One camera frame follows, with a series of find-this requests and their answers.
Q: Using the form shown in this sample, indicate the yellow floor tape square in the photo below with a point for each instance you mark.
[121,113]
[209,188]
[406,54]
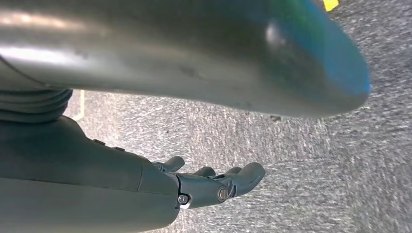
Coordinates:
[81,103]
[331,4]

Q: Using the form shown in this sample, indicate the robot silver torso shell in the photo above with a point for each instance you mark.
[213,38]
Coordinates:
[161,48]

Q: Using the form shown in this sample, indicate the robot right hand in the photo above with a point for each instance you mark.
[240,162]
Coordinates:
[80,180]

